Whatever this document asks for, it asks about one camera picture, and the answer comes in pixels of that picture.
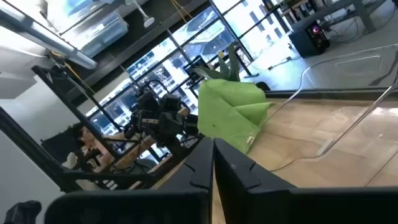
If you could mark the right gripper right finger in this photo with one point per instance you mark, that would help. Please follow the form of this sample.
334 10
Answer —
248 202

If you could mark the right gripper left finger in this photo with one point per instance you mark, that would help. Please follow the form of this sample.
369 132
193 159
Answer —
186 205

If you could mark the green microfiber towel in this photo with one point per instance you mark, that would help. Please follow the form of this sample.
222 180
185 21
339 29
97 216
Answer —
224 115

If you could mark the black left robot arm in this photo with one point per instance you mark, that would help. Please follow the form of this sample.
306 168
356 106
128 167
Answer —
149 102

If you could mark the person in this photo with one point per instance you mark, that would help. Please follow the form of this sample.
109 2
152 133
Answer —
84 137

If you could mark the clear storage box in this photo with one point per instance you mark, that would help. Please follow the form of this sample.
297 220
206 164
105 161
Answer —
99 34

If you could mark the clear plastic bin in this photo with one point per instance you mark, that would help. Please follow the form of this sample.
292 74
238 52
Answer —
342 93

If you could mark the black computer tower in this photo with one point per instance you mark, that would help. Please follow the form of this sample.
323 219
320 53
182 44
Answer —
303 42

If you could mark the grey metal table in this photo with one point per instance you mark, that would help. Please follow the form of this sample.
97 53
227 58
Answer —
363 15

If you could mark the black aluminium rig frame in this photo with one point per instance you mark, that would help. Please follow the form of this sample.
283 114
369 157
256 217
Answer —
326 94

